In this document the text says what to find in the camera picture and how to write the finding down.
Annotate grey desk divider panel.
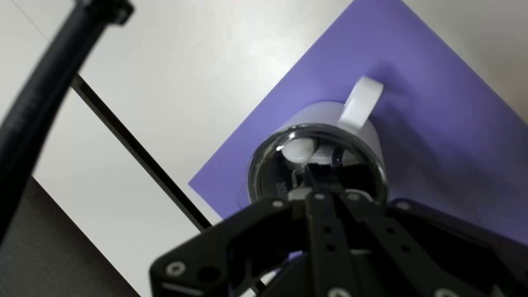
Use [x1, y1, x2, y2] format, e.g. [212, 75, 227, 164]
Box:
[0, 174, 141, 297]

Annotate black corrugated cable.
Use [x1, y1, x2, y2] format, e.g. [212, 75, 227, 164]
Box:
[0, 0, 137, 244]

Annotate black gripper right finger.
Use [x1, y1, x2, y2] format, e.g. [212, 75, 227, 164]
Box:
[332, 187, 528, 297]

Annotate small white object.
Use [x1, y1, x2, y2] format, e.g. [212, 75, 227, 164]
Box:
[283, 136, 339, 168]

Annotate white mug with steel rim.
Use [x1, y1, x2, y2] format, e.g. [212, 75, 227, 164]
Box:
[246, 74, 390, 209]

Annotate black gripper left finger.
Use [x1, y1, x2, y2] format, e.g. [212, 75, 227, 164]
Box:
[149, 187, 360, 297]

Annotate purple square mat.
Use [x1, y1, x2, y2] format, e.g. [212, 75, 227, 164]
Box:
[189, 0, 528, 247]

